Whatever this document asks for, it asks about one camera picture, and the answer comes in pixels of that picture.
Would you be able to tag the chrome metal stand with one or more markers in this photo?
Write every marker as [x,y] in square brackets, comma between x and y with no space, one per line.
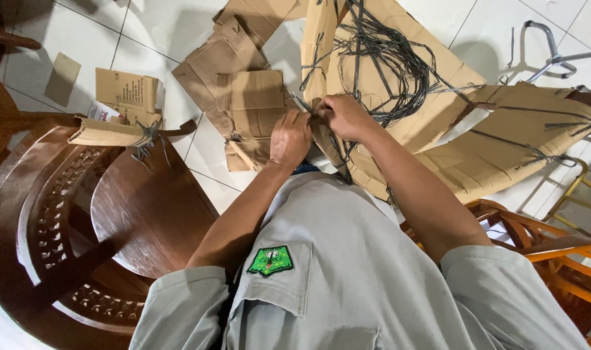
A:
[553,53]

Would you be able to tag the flat brown cardboard sheet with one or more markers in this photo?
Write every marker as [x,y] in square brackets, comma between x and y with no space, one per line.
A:
[212,63]

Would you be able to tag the printed brown cardboard box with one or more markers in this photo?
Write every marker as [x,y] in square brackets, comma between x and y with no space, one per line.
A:
[127,90]

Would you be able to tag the gold metal rack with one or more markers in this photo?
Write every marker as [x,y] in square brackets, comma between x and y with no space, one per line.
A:
[575,184]

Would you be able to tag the person's right hand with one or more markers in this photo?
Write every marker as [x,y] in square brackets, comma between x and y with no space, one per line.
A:
[349,119]

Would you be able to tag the person's grey shirt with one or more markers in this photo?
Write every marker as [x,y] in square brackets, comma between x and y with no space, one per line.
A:
[344,277]

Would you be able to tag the large brown cardboard stack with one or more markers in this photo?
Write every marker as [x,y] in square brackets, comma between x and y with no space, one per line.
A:
[441,92]

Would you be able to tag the person's right fingers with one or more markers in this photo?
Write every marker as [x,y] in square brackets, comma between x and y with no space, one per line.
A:
[326,108]

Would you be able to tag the small plain cardboard piece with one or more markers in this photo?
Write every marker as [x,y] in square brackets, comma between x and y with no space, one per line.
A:
[62,80]

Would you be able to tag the dark carved wooden chair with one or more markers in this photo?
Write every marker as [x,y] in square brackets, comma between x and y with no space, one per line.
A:
[149,209]

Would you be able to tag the dark wooden furniture frame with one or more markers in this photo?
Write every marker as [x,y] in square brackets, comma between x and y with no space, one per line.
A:
[3,116]

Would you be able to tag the small tied cardboard bundle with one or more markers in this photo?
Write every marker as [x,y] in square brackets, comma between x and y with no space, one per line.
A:
[105,133]

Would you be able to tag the long tied cardboard bundle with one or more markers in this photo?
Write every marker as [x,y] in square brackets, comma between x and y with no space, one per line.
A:
[514,136]

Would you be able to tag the creased brown cardboard sheet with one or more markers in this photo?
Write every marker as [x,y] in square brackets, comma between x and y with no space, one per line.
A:
[256,14]

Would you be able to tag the folded tied cardboard bundle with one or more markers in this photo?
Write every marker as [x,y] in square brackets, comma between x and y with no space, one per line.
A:
[256,104]

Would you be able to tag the white paper packet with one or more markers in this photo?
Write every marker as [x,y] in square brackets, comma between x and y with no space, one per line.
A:
[100,112]

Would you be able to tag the person's left hand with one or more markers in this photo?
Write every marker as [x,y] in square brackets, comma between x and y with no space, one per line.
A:
[289,143]

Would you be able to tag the orange wooden chair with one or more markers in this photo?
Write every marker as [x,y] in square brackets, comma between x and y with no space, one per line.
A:
[558,253]

